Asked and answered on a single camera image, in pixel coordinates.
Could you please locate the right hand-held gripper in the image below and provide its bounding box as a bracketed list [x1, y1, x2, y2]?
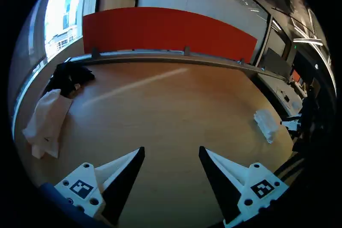
[280, 96, 322, 154]

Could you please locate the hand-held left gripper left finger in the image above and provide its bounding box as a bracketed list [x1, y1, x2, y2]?
[53, 146, 146, 226]

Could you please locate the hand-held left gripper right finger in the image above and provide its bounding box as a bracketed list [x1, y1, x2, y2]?
[198, 146, 290, 228]

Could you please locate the stack of white towels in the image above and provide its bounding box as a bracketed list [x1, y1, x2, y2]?
[253, 109, 279, 144]

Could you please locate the heap of white towels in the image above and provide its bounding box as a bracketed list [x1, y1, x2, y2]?
[22, 89, 74, 159]

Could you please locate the heap of black towels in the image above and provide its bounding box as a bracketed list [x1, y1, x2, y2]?
[43, 62, 96, 98]

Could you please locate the red desk screen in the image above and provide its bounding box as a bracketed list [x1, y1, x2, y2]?
[57, 7, 268, 73]

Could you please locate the black cable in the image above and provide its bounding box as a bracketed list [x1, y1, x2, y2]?
[272, 156, 306, 183]

